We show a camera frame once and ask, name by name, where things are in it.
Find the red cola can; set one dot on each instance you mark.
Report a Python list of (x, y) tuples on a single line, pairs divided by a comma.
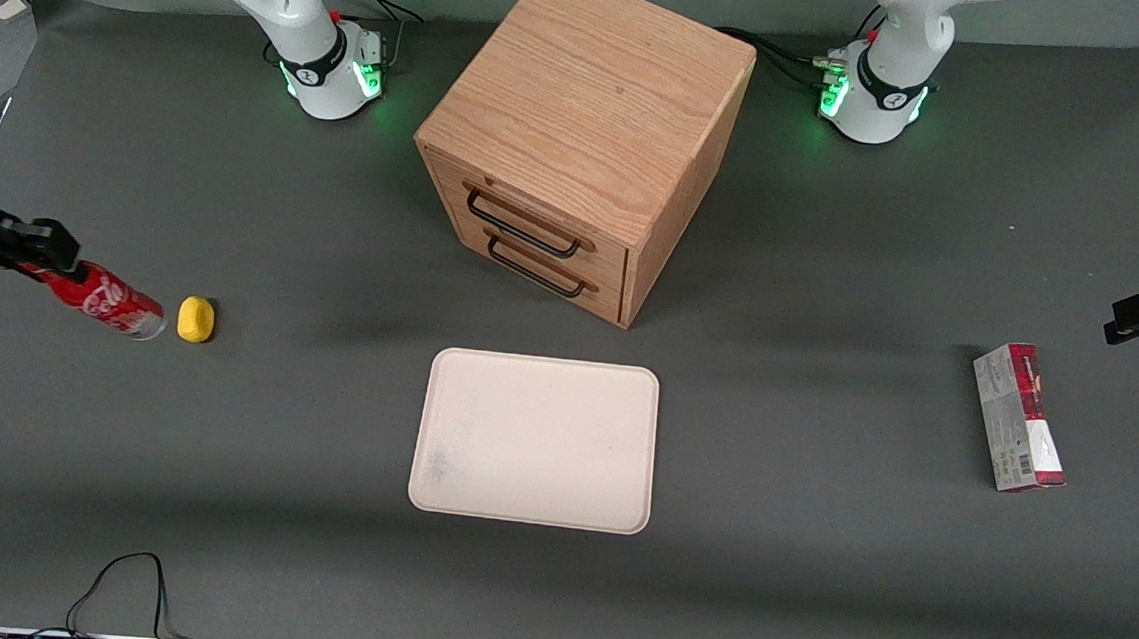
[(105, 300)]

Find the yellow lemon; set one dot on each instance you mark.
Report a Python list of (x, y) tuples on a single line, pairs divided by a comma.
[(196, 319)]

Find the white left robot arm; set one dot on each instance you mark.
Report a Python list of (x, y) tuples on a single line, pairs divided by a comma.
[(893, 71)]

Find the red plaid cardboard box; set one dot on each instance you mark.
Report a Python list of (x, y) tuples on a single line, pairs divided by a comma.
[(1022, 416)]

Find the wooden two-drawer cabinet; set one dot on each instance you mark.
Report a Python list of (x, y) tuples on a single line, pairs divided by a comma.
[(583, 130)]

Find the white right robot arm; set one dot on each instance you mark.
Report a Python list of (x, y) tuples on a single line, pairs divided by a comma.
[(280, 9)]

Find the cream plastic tray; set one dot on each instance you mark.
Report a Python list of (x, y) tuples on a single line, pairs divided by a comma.
[(536, 442)]

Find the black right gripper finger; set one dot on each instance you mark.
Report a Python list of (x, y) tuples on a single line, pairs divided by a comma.
[(52, 238), (7, 257)]

